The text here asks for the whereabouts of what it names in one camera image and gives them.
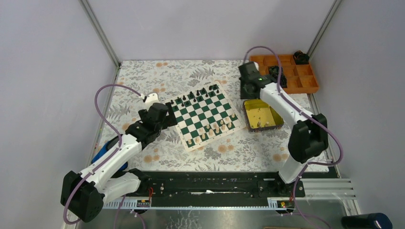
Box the gold chess piece tin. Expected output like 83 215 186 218
243 99 284 133

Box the blue object under arm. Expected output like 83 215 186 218
92 135 129 173

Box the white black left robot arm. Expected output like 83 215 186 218
61 102 177 225

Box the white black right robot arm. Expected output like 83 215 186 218
238 62 329 197

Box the green white chess board mat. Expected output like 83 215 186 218
167 81 246 152

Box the black coil tray upper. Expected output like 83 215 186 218
268 65 279 78

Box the black coil tray lower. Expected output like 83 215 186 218
280 74 288 88

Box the wooden compartment tray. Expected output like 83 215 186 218
249 54 320 94

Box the black coil outside tray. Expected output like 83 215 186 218
293 50 309 65

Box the floral table mat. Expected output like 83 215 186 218
95 60 291 172

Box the dark cylinder bottom right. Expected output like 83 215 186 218
341 213 393 229

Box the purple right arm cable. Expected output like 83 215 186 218
244 46 344 229

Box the black mounting base rail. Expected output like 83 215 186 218
127 171 305 208

